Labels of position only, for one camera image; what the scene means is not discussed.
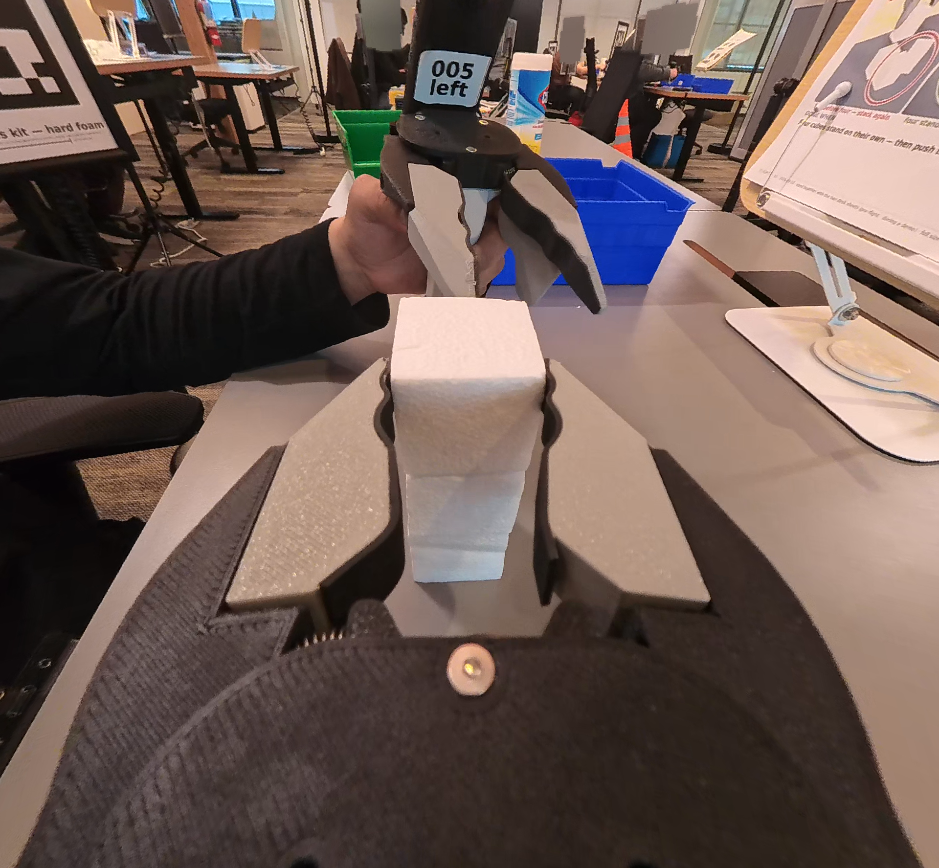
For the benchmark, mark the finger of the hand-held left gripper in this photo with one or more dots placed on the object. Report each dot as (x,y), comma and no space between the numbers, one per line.
(440,230)
(550,222)

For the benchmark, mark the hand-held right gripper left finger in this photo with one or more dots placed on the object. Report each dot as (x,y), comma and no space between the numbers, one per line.
(315,508)

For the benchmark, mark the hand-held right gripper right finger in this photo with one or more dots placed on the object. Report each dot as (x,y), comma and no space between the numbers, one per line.
(616,508)

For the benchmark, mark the blue plastic bin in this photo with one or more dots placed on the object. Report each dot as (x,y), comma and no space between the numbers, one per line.
(623,222)

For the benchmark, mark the white hard foam cube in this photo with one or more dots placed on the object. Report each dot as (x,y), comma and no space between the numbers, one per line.
(466,384)
(458,541)
(458,567)
(462,505)

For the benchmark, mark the person's left forearm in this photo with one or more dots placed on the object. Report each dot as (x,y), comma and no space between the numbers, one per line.
(183,310)

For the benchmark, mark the person's left hand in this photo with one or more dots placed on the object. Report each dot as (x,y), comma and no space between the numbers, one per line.
(374,244)

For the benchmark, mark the white wipes canister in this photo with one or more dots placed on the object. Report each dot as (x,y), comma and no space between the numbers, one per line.
(527,98)

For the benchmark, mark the orange traffic cone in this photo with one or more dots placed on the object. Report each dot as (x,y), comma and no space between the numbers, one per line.
(622,131)

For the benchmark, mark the green plastic bin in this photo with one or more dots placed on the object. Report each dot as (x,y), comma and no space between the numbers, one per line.
(359,142)

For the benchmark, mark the blue box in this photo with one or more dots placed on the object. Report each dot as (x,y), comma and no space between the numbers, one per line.
(660,149)

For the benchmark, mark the dark hanging coat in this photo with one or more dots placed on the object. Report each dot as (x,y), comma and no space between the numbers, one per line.
(341,76)

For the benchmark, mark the wood-edged desk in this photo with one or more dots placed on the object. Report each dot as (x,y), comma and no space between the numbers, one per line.
(697,96)

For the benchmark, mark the small blue bin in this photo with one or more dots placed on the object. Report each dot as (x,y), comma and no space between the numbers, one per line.
(704,84)

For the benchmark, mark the black panel stand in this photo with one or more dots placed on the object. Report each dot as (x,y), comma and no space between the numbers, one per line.
(763,149)

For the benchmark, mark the wooden top desk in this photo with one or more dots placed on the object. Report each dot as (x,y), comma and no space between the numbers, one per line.
(147,65)
(242,70)

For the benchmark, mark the grey chair seat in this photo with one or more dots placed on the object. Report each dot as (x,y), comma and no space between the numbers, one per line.
(95,420)

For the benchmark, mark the person's dark clothed body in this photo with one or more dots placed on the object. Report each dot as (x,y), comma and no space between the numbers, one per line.
(44,574)

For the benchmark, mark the black easel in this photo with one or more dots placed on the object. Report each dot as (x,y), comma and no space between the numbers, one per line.
(158,222)

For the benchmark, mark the grey display panel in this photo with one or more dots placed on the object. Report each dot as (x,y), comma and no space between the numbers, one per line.
(799,39)

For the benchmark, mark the clear acrylic stand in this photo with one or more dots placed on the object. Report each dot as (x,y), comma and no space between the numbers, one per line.
(121,35)

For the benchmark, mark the framed marker sign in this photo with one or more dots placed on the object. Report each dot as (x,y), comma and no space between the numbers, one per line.
(44,39)

